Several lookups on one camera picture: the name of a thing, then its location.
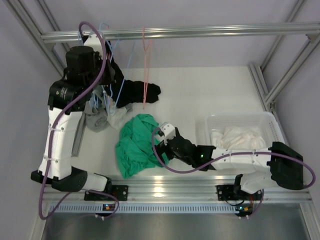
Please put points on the white perforated plastic basket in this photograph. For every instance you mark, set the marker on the white perforated plastic basket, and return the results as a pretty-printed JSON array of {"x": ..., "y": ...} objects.
[{"x": 265, "y": 121}]

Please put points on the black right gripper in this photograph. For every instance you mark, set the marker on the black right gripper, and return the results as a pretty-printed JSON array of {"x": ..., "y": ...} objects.
[{"x": 161, "y": 148}]

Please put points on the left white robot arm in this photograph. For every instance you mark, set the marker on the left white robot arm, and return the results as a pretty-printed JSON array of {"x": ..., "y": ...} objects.
[{"x": 87, "y": 68}]

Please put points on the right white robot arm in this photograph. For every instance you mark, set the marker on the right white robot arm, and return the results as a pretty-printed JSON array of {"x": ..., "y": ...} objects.
[{"x": 278, "y": 165}]

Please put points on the blue hanger holding green shirt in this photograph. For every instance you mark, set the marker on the blue hanger holding green shirt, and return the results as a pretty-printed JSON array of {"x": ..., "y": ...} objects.
[{"x": 117, "y": 92}]

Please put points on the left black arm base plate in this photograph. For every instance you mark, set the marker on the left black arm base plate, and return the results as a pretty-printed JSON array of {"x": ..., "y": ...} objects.
[{"x": 118, "y": 191}]

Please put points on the white garment near hangers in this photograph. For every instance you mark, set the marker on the white garment near hangers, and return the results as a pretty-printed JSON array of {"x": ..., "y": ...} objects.
[{"x": 116, "y": 117}]

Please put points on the black garment on hanger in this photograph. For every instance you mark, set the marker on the black garment on hanger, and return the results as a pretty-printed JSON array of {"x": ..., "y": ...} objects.
[{"x": 135, "y": 92}]

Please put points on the aluminium hanging rail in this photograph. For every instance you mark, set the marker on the aluminium hanging rail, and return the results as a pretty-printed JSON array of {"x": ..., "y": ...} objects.
[{"x": 266, "y": 29}]

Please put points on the slotted grey cable duct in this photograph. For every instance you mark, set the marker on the slotted grey cable duct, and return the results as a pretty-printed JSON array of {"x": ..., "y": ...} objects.
[{"x": 148, "y": 208}]

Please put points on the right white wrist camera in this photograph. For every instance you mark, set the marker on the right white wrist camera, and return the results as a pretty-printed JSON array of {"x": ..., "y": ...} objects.
[{"x": 167, "y": 131}]

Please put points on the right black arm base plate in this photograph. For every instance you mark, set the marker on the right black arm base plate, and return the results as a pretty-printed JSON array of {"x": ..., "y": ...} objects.
[{"x": 226, "y": 193}]

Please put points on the white tank top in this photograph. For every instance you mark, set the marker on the white tank top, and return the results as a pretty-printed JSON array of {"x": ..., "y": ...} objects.
[{"x": 238, "y": 138}]

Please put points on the pink wire hanger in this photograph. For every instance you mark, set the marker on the pink wire hanger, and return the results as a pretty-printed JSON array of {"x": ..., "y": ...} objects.
[{"x": 147, "y": 47}]

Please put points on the green shirt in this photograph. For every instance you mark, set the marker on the green shirt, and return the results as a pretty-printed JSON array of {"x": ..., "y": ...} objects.
[{"x": 134, "y": 151}]

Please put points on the grey garment on hanger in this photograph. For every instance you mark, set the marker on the grey garment on hanger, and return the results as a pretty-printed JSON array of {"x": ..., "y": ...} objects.
[{"x": 95, "y": 117}]

